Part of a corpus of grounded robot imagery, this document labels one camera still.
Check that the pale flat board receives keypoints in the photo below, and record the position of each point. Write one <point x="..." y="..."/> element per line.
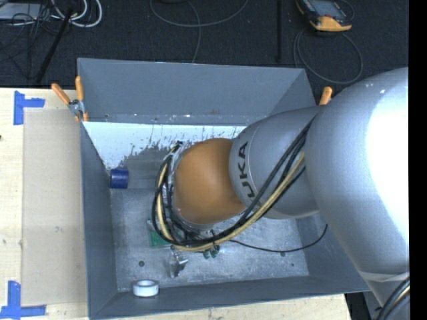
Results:
<point x="50" y="195"/>

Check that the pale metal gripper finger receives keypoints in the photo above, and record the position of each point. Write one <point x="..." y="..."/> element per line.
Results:
<point x="174" y="265"/>
<point x="183" y="262"/>

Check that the grey metal bin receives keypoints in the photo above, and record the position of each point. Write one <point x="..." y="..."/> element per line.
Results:
<point x="187" y="92"/>

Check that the green flat block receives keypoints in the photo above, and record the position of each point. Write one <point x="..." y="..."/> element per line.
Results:
<point x="156" y="238"/>

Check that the blue cup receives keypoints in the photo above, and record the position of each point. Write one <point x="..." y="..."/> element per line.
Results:
<point x="119" y="178"/>

